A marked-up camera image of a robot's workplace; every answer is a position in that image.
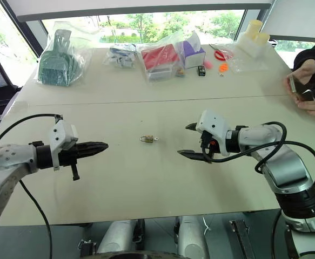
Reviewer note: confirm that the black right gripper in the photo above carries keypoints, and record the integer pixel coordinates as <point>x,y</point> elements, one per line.
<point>208,144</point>

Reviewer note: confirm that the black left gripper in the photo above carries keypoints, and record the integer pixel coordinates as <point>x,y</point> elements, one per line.
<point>66,157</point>

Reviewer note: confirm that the silver smartphone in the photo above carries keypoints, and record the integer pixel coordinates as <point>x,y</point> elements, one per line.
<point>299,87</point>

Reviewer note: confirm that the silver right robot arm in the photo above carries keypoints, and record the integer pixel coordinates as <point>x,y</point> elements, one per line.
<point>287,164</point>

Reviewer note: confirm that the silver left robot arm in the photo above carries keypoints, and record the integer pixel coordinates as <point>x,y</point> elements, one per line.
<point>8,167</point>

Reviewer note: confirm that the person's right hand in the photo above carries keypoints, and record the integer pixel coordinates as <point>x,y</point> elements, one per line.
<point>303,73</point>

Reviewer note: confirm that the small brass padlock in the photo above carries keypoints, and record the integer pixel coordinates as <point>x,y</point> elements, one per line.
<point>147,138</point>

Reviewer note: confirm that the small colourful toy piece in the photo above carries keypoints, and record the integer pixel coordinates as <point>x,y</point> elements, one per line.
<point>180,73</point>

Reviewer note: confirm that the small black box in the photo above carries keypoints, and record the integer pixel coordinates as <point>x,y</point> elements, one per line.
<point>201,71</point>

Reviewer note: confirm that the pink soft toy piece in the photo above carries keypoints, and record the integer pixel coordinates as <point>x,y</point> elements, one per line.
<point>208,64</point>

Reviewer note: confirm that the orange plastic piece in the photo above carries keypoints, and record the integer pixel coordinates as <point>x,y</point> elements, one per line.
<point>223,67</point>

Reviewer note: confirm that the purple white tissue box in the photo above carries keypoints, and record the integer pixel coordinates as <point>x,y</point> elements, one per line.
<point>193,54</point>

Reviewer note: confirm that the red box in plastic bag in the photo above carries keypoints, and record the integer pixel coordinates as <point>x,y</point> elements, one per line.
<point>160,58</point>

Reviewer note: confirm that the green plastic dustpans in bag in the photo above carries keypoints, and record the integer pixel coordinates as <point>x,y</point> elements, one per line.
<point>57,64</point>

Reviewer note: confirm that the silver robot leg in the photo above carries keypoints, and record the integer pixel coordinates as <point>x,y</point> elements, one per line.
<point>192,236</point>
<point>116,237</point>

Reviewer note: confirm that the clear plastic zip bag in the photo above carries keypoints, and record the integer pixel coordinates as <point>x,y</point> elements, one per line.
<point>245,65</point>

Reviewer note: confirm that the bag of white blue parts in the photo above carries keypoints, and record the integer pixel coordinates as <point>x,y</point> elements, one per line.
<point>120,58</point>

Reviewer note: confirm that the white roller blind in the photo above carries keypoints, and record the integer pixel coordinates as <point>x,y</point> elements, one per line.
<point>146,8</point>
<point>297,19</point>

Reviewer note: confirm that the person's black clothing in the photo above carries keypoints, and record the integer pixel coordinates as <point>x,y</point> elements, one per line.
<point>312,51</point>

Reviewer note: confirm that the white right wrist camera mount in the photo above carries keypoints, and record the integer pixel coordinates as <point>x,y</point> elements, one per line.
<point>214,121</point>

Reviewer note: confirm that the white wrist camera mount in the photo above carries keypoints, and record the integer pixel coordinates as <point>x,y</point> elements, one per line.
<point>61,135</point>
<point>214,121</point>

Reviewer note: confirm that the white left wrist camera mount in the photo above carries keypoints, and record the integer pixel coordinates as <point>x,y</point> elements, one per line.
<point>61,135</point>

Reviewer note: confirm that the metal table bracket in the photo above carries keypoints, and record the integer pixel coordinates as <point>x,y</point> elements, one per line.
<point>241,237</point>

